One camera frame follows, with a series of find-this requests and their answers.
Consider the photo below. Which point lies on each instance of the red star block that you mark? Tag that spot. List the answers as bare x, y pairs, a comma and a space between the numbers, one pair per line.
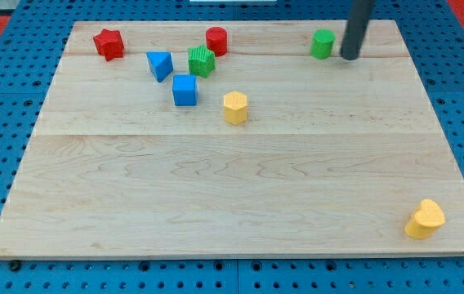
109, 44

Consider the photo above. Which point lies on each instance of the light wooden board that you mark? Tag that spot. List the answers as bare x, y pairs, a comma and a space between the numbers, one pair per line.
333, 159

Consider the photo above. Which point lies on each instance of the yellow heart block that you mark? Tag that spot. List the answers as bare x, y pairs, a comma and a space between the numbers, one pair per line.
426, 219

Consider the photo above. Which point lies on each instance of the blue cube block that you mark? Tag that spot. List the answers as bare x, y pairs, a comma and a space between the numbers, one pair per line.
184, 90

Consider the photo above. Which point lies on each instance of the red cylinder block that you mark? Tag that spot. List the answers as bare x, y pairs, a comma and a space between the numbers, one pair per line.
217, 40

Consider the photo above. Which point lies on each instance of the yellow hexagon block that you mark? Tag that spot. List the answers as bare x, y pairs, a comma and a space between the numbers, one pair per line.
235, 105

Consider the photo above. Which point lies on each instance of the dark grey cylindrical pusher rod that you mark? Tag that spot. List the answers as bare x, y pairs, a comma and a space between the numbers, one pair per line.
356, 28

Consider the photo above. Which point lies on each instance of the blue triangle block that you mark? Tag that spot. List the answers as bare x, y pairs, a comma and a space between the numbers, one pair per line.
160, 64

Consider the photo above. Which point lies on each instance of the green cylinder block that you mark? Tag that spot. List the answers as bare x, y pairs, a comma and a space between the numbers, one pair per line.
322, 43

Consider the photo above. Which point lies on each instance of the green star block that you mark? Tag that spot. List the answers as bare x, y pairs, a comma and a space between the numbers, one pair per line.
201, 61

